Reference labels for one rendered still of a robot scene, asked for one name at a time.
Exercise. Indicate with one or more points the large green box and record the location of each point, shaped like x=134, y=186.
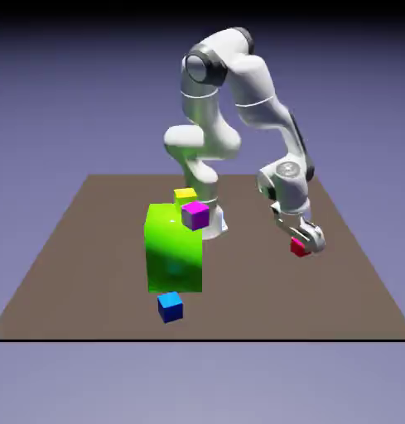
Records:
x=174, y=251

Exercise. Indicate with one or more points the small red cube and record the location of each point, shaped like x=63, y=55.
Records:
x=297, y=248

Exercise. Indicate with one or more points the small blue cube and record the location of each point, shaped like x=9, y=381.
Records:
x=170, y=307

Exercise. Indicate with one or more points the small yellow cube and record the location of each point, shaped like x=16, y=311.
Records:
x=185, y=194

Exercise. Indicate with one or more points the small magenta cube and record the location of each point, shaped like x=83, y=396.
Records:
x=197, y=215

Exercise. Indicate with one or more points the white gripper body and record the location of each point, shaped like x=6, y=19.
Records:
x=306, y=233

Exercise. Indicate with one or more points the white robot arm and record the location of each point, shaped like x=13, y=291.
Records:
x=208, y=109

